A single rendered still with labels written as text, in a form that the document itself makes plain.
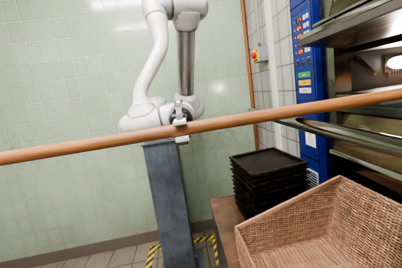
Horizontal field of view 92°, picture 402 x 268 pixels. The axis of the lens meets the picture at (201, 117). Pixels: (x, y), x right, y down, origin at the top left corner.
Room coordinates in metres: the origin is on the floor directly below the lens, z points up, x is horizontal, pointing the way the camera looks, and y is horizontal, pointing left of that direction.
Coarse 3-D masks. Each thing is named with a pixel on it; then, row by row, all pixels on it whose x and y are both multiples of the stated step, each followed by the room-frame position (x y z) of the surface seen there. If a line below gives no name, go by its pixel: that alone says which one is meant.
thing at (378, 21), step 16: (400, 0) 0.43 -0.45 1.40; (368, 16) 0.50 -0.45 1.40; (384, 16) 0.47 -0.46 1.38; (400, 16) 0.47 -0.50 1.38; (320, 32) 0.67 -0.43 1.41; (336, 32) 0.60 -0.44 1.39; (352, 32) 0.60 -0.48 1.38; (368, 32) 0.59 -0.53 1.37; (384, 32) 0.59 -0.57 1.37; (400, 32) 0.59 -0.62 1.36
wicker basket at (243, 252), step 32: (320, 192) 0.73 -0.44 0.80; (352, 192) 0.68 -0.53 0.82; (256, 224) 0.70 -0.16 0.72; (288, 224) 0.71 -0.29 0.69; (320, 224) 0.73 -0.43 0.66; (352, 224) 0.65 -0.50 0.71; (384, 224) 0.56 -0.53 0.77; (256, 256) 0.69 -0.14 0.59; (288, 256) 0.67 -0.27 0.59; (320, 256) 0.65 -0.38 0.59; (352, 256) 0.63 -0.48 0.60; (384, 256) 0.53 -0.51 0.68
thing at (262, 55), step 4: (256, 48) 1.36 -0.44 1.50; (260, 48) 1.34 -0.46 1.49; (264, 48) 1.34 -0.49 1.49; (252, 52) 1.43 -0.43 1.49; (256, 52) 1.37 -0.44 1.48; (260, 52) 1.34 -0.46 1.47; (264, 52) 1.34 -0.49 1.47; (256, 56) 1.37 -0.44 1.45; (260, 56) 1.34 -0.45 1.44; (264, 56) 1.34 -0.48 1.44; (268, 56) 1.35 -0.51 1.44; (256, 60) 1.38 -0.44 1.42; (260, 60) 1.34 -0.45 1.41; (264, 60) 1.35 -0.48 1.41
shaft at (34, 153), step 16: (352, 96) 0.47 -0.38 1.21; (368, 96) 0.47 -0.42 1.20; (384, 96) 0.47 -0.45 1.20; (400, 96) 0.48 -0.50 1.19; (256, 112) 0.45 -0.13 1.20; (272, 112) 0.45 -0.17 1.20; (288, 112) 0.45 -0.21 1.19; (304, 112) 0.46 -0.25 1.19; (320, 112) 0.47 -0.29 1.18; (160, 128) 0.43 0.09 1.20; (176, 128) 0.43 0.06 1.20; (192, 128) 0.43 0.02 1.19; (208, 128) 0.44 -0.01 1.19; (224, 128) 0.45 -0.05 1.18; (48, 144) 0.42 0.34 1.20; (64, 144) 0.41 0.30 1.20; (80, 144) 0.41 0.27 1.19; (96, 144) 0.42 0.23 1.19; (112, 144) 0.42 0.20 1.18; (128, 144) 0.43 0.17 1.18; (0, 160) 0.40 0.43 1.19; (16, 160) 0.40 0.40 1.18; (32, 160) 0.41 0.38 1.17
